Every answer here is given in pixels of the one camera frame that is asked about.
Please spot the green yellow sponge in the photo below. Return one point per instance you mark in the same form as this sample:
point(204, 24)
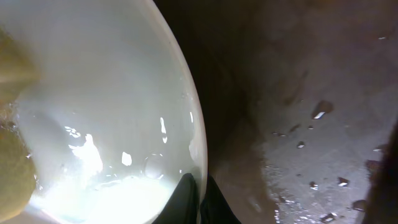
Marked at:
point(17, 169)

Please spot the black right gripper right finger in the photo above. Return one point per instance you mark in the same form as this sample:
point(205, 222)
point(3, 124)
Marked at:
point(214, 208)

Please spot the large dark brown tray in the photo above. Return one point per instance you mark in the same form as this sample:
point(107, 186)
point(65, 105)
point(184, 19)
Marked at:
point(299, 99)

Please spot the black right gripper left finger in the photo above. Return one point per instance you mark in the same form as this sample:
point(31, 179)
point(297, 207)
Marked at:
point(182, 206)

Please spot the white plate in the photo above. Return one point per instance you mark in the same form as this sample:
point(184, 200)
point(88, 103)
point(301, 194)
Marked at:
point(115, 121)

